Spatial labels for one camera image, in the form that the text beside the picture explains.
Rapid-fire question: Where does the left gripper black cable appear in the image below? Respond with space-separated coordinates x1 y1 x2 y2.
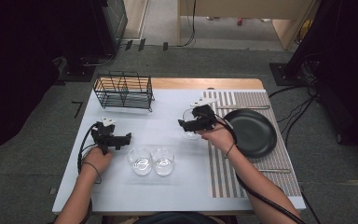
77 122 102 175

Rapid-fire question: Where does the light wooden desk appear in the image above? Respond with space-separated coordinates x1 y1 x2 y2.
176 0 321 51

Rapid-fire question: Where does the black curtain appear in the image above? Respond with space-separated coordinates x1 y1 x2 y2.
287 0 358 158
0 0 113 167

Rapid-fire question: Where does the dark equipment cabinet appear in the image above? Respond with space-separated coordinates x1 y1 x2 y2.
101 0 129 56

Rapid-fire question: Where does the bundle of black floor cables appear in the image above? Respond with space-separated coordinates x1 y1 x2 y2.
268 51 323 147

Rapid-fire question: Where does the silver cutlery piece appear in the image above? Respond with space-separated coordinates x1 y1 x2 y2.
257 168 293 175

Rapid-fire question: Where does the thin black floor cable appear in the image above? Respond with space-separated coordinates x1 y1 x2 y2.
297 185 324 224

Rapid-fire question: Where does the pale blue table sheet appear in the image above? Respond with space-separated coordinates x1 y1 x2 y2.
51 89 307 215

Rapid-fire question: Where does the clear glass cup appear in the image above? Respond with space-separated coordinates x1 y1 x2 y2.
127 146 154 177
150 146 176 177
181 107 201 140

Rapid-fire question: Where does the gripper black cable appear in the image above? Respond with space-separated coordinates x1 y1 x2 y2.
213 114 308 224
77 122 102 175

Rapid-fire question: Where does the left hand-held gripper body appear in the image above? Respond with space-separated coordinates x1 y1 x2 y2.
90 117 121 156

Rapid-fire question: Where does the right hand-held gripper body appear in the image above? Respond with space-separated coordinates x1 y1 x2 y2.
189 97 220 132

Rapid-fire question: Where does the black wire rack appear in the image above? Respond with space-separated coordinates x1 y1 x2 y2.
92 70 156 113

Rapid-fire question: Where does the striped placemat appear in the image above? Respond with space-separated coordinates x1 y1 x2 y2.
202 91 303 199

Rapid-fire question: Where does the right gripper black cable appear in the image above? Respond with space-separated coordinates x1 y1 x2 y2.
213 114 308 224

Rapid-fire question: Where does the person's right hand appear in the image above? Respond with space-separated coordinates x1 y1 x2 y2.
197 123 235 156

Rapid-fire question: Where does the black hanging cable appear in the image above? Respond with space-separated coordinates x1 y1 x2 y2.
180 0 198 49

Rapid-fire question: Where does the black round plate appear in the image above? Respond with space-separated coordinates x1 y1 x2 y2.
223 108 278 159

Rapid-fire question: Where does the person's left hand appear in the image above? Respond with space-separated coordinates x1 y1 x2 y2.
82 147 113 175

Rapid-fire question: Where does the black wrist band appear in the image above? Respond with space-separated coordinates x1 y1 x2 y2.
81 161 103 185
224 142 236 160

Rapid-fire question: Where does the black stand base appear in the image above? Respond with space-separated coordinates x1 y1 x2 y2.
55 55 97 84
268 62 296 87

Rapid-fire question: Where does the person's dark clothing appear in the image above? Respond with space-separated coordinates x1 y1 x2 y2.
133 211 221 224

